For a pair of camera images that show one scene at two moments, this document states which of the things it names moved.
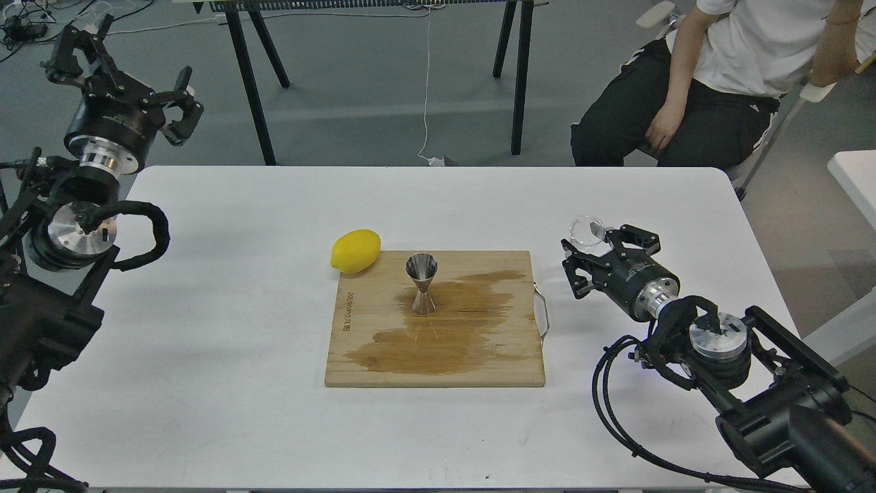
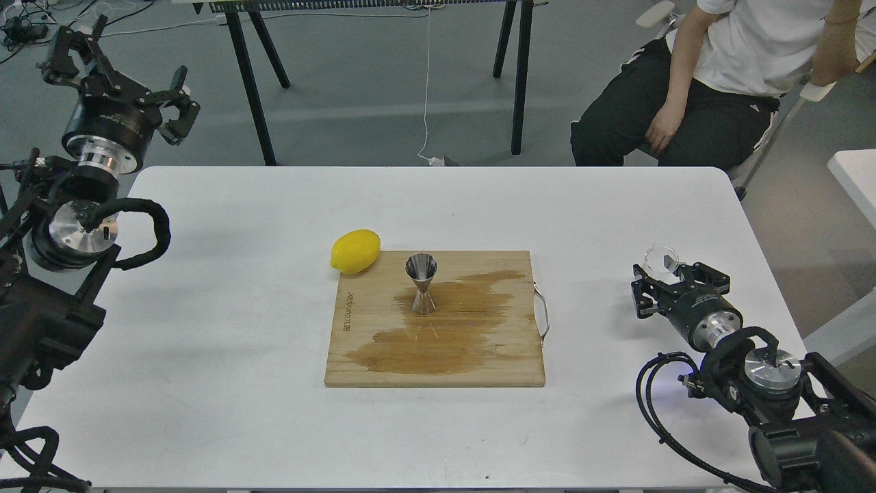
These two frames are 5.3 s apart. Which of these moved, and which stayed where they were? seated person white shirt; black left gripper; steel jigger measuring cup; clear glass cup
Moved: clear glass cup
Stayed: seated person white shirt; black left gripper; steel jigger measuring cup
